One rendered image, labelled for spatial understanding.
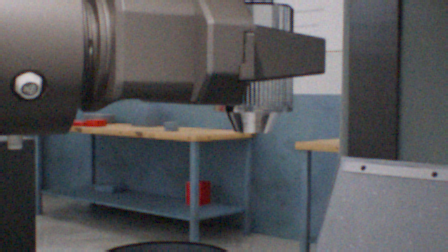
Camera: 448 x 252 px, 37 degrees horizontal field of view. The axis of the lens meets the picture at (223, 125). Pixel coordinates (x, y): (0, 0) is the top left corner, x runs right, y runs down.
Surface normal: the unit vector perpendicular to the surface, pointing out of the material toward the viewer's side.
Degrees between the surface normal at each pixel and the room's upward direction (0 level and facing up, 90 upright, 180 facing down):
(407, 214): 64
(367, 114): 90
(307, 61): 90
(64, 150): 90
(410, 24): 90
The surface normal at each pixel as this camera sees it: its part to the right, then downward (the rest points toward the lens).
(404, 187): -0.58, -0.42
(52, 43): 0.43, 0.08
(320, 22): -0.65, 0.04
